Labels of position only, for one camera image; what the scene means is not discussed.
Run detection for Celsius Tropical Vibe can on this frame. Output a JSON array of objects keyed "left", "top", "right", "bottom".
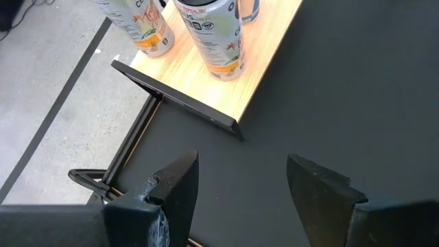
[{"left": 172, "top": 0, "right": 247, "bottom": 82}]

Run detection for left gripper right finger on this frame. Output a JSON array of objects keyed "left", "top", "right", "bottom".
[{"left": 287, "top": 154, "right": 439, "bottom": 247}]

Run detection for blue Red Bull can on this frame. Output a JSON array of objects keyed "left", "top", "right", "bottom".
[{"left": 239, "top": 0, "right": 261, "bottom": 24}]

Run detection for silver white beverage can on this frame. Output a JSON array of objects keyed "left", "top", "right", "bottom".
[{"left": 94, "top": 0, "right": 176, "bottom": 58}]

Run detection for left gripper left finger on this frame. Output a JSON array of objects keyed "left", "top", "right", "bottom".
[{"left": 102, "top": 150, "right": 200, "bottom": 247}]

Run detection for black aluminium table frame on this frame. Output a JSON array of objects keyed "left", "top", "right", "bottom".
[{"left": 67, "top": 95, "right": 164, "bottom": 207}]

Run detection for black cable tangle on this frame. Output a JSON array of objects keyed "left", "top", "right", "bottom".
[{"left": 0, "top": 0, "right": 56, "bottom": 42}]

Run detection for dark floor box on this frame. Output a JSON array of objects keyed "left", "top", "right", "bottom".
[{"left": 0, "top": 0, "right": 25, "bottom": 32}]

